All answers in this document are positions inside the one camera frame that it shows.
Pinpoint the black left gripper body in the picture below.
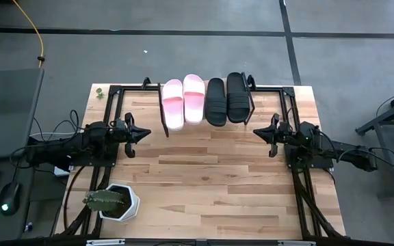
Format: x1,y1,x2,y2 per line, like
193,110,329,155
109,111,137,159

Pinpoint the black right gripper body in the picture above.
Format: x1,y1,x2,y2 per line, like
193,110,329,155
268,113,301,158

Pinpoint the wooden shelf with black frame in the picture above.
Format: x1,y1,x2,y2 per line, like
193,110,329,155
157,71,255,138

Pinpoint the pink slide sandal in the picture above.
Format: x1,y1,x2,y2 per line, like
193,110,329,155
182,74,206,124
161,79,185,132

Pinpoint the black slide sandal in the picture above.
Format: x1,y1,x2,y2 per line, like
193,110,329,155
205,77,228,127
226,72,251,124

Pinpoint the white hexagonal plant pot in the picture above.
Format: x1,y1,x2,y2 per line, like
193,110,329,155
98,182,140,222

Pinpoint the green cactus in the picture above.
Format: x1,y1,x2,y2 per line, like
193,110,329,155
82,189,127,212

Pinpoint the white power box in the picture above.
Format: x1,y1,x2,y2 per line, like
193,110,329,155
53,165,70,178

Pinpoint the black metal stand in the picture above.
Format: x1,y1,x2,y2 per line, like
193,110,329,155
355,85,394,200

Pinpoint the black front bar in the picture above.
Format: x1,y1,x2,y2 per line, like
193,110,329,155
0,234,394,246

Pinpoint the black computer mouse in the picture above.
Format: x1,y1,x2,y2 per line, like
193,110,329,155
0,181,21,217

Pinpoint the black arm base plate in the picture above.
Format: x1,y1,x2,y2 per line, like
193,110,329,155
285,143,334,170
68,150,118,167

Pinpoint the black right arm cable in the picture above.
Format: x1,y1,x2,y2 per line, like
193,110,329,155
337,146,394,177

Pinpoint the silver bracket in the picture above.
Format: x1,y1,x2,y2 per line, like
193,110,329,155
278,240,316,246
86,238,126,246

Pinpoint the yellow cable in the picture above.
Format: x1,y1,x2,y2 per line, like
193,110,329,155
11,0,44,68

